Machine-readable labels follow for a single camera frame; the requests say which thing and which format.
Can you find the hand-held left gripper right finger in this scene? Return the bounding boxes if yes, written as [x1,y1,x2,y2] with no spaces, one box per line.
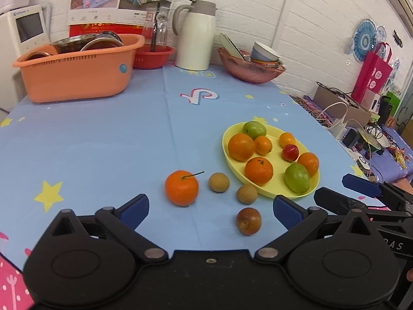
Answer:
[254,195,371,263]

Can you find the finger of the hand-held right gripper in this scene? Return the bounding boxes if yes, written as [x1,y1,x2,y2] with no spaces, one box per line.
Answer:
[314,187,367,216]
[342,173,385,198]

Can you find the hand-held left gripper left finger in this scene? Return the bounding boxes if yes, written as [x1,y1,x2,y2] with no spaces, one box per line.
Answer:
[48,194,169,263]

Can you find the yellow plastic plate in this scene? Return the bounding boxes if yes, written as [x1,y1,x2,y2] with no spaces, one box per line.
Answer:
[222,122,321,199]

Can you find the large green mango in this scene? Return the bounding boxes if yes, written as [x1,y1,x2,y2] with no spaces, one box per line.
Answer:
[284,163,311,194]

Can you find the reddish brown fruit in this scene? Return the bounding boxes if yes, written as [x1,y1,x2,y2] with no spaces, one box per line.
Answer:
[236,207,262,236]

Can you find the brown longan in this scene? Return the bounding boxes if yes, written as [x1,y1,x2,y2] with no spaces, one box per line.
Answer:
[208,172,230,193]
[236,184,258,205]

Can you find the medium orange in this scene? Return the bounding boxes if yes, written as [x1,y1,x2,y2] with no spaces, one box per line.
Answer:
[297,152,320,177]

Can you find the large orange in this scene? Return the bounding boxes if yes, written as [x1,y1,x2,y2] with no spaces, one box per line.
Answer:
[244,157,274,186]
[228,133,256,161]

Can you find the orange with stem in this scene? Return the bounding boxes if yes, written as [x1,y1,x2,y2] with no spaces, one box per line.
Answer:
[165,170,205,207]

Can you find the small red fruit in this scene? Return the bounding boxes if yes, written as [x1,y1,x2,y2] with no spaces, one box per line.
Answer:
[282,144,299,162]

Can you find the small orange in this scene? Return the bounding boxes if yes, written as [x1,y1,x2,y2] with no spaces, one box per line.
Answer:
[279,132,296,148]
[255,135,273,155]

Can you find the small green mango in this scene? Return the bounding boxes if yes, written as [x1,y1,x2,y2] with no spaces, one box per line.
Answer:
[242,121,267,138]

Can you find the small white round device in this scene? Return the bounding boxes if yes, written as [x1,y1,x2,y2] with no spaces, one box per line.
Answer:
[353,155,372,172]

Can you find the black power adapter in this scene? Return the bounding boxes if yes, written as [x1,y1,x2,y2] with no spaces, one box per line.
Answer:
[343,129,359,147]

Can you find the white charger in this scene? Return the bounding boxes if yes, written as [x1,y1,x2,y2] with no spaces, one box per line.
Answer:
[329,119,347,140]

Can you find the blue printed tablecloth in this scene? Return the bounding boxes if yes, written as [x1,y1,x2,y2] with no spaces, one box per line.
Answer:
[0,61,384,310]

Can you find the cardboard box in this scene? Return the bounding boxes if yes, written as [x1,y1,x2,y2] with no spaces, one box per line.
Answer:
[314,86,371,128]

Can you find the leopard print cloth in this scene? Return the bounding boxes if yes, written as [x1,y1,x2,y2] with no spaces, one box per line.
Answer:
[289,95,333,128]

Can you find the red gift bag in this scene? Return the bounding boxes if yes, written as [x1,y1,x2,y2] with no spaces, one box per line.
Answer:
[351,42,393,102]

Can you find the pink glass bowl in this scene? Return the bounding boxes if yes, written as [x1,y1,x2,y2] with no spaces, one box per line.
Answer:
[218,47,287,84]

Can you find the orange plastic basket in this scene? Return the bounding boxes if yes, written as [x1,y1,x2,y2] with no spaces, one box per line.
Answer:
[13,33,146,104]

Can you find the red plastic basket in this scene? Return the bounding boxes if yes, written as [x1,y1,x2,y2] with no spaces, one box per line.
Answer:
[132,43,176,70]

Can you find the white blue bowl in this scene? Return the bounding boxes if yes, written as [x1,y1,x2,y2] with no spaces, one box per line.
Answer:
[251,41,281,67]

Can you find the metal bowls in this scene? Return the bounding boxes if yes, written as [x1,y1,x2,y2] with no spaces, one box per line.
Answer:
[24,30,125,60]

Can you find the green rimmed bowl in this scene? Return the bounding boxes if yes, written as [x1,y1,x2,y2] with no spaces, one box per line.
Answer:
[219,33,245,60]

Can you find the white thermos jug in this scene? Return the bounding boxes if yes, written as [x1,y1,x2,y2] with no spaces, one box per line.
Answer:
[172,0,217,71]

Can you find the glass pitcher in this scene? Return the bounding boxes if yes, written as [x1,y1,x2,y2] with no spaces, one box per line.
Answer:
[142,5,170,52]

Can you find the white appliance with screen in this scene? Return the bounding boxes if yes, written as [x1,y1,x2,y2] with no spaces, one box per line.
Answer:
[0,3,52,110]

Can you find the blue round wall fan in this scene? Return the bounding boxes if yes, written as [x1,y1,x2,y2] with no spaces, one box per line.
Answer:
[347,19,388,62]

